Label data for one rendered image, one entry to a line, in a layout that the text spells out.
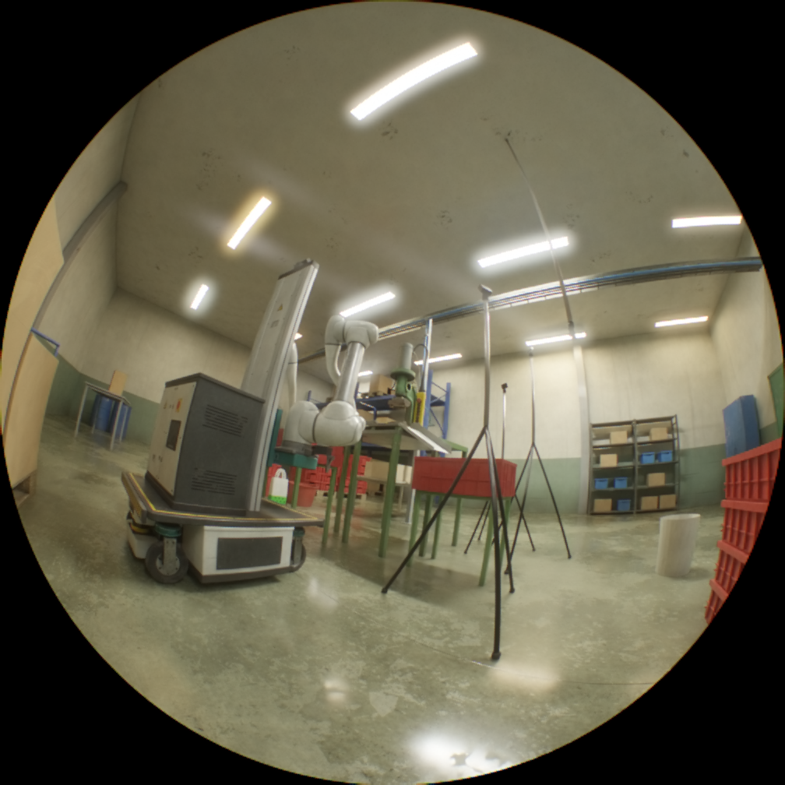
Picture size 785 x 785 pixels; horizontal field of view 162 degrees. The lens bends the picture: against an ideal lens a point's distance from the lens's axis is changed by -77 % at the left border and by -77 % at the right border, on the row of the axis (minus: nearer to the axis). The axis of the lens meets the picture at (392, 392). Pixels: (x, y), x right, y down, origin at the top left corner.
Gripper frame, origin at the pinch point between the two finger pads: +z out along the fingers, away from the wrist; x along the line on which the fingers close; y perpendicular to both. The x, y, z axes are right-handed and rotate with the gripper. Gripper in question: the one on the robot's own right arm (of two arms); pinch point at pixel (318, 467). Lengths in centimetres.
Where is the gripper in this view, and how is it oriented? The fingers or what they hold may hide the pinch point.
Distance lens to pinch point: 172.0
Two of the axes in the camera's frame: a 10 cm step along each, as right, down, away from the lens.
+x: 8.7, -0.4, -4.8
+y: -4.7, -3.2, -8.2
